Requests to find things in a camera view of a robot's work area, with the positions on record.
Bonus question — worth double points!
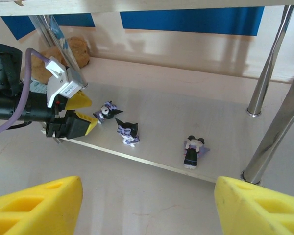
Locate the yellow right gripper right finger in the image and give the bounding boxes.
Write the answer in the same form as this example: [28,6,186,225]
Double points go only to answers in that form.
[214,176,294,235]

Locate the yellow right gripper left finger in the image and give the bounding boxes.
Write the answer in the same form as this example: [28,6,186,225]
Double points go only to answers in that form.
[0,175,84,235]

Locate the black horned lavender figurine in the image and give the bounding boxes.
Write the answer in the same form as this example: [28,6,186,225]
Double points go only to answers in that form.
[92,99,124,125]
[114,117,141,148]

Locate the round-eared black dress figurine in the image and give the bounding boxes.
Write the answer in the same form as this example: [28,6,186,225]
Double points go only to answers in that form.
[182,134,211,170]

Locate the white two-tier shelf chrome legs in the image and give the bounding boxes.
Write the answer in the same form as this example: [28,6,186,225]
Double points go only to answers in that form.
[0,0,294,187]

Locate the brown plush toy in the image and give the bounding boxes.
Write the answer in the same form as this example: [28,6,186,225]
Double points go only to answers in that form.
[30,36,91,85]

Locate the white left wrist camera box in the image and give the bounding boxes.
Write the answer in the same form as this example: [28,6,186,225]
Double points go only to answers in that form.
[46,56,87,108]

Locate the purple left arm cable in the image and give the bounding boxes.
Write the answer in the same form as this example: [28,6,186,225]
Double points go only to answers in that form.
[0,48,51,137]

